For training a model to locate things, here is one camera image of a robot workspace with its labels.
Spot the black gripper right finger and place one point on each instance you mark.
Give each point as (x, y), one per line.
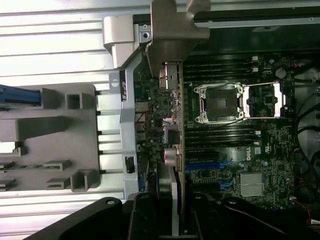
(200, 220)

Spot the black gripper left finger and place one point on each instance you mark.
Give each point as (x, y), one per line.
(140, 220)

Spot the blue expansion slot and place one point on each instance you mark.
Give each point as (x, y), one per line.
(225, 163)

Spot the silver chipset heat sink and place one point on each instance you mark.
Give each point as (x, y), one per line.
(251, 184)

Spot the green motherboard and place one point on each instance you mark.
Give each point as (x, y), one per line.
(275, 140)

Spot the grey parts rack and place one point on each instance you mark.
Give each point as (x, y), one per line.
(50, 150)

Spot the CPU socket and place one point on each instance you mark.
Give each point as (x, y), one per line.
(220, 102)

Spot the black open PC case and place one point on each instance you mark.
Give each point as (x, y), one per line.
(127, 100)

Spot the green RAM stick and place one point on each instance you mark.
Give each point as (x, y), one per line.
(6, 167)

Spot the silver socket cover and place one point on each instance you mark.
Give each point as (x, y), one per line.
(279, 97)

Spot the silver CPU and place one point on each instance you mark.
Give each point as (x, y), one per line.
(6, 147)

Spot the round coin cell battery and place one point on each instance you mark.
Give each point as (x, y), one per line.
(280, 72)

